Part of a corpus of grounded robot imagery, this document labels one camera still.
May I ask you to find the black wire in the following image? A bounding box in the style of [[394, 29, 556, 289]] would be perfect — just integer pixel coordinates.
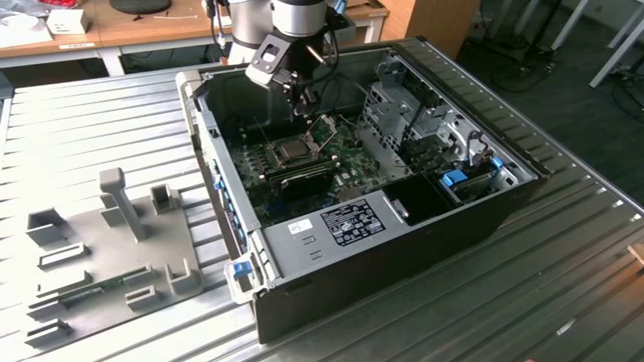
[[466, 130, 495, 167]]

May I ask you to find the green motherboard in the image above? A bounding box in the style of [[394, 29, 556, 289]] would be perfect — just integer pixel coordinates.
[[227, 112, 404, 227]]

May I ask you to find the wooden desk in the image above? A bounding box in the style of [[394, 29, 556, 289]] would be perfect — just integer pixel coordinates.
[[92, 0, 392, 77], [0, 0, 104, 71]]

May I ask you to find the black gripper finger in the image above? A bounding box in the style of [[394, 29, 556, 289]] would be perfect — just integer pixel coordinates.
[[290, 91, 318, 126]]

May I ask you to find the black round object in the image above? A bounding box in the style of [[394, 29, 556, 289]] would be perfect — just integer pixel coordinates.
[[110, 0, 174, 15]]

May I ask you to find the hard disk in blue carrier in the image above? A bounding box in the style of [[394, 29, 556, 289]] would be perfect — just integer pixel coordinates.
[[436, 168, 499, 205]]

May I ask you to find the black PC case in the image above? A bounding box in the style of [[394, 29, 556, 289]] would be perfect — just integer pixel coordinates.
[[174, 35, 556, 345]]

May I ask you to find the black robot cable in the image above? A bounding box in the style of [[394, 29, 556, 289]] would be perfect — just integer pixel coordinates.
[[203, 0, 234, 65]]

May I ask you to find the wooden cabinet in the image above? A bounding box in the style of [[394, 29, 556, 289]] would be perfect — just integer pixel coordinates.
[[382, 0, 479, 60]]

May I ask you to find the grey parts rack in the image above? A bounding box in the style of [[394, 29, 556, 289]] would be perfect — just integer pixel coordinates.
[[23, 167, 207, 350]]

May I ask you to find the green RAM stick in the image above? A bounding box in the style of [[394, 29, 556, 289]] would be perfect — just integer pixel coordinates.
[[59, 276, 128, 305]]

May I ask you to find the silver CPU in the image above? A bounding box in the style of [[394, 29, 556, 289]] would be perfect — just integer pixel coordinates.
[[279, 142, 310, 161]]

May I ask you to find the silver perforated drive cage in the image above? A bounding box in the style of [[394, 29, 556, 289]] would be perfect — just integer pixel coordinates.
[[358, 81, 424, 178]]

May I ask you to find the white cardboard box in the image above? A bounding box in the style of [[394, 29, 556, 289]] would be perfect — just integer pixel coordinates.
[[46, 9, 91, 35]]

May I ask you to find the grey power supply unit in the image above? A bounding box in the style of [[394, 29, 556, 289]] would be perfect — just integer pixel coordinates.
[[259, 189, 412, 282]]

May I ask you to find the white table leg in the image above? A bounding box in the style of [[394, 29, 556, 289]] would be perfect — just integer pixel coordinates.
[[551, 0, 588, 52], [588, 22, 644, 88]]

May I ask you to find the CPU socket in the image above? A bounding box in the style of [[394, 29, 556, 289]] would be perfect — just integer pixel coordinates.
[[270, 134, 322, 170]]

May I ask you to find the black graphics card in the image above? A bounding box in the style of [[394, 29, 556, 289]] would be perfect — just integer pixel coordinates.
[[275, 169, 338, 203]]

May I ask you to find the black wheeled stand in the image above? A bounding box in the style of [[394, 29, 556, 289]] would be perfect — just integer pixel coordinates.
[[467, 0, 564, 76]]

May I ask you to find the black white rating label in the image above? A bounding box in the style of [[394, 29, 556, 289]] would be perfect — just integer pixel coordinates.
[[319, 198, 388, 247]]

